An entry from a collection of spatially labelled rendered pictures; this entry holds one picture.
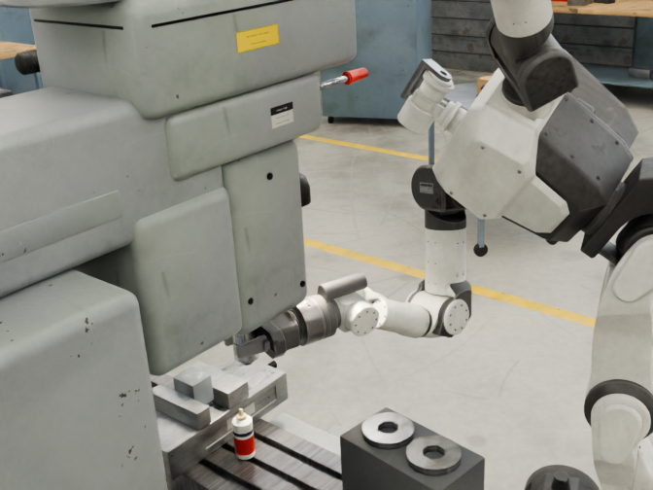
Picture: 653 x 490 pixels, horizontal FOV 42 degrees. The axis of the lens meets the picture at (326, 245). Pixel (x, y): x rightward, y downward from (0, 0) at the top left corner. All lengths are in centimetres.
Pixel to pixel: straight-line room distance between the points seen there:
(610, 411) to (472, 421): 179
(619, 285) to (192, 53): 89
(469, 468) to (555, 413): 221
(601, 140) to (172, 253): 81
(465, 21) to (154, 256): 878
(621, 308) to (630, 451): 31
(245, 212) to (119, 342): 38
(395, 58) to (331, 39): 606
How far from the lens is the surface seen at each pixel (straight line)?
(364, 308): 162
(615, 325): 171
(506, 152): 152
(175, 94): 119
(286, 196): 143
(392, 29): 745
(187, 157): 123
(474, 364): 389
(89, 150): 114
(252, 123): 131
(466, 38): 989
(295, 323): 159
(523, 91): 146
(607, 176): 159
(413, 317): 177
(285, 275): 147
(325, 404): 362
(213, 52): 123
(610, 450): 182
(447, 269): 182
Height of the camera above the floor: 201
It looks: 23 degrees down
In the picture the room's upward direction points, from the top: 3 degrees counter-clockwise
